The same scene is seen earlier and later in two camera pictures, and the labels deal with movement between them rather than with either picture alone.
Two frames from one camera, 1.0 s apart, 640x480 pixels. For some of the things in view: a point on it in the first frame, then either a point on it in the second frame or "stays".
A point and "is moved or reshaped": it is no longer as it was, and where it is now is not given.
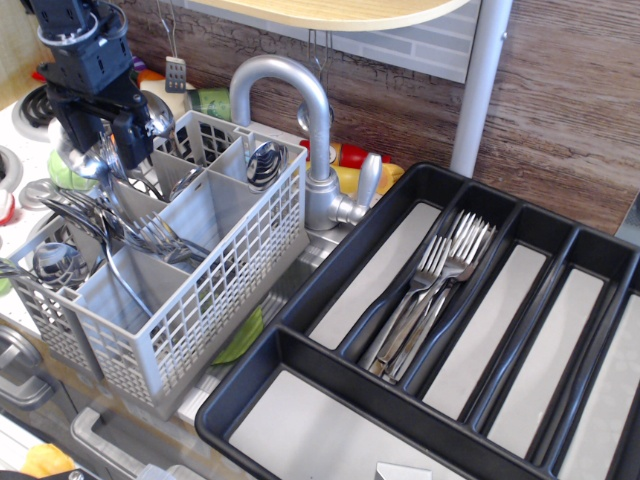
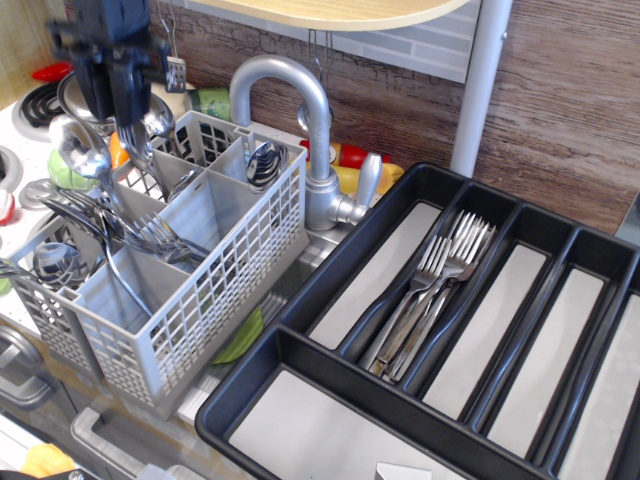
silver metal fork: (112, 156) is moved or reshaped
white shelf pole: (492, 28) stays
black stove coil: (35, 108) stays
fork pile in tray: (447, 263) stays
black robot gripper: (91, 73) → (120, 81)
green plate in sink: (243, 341) stays
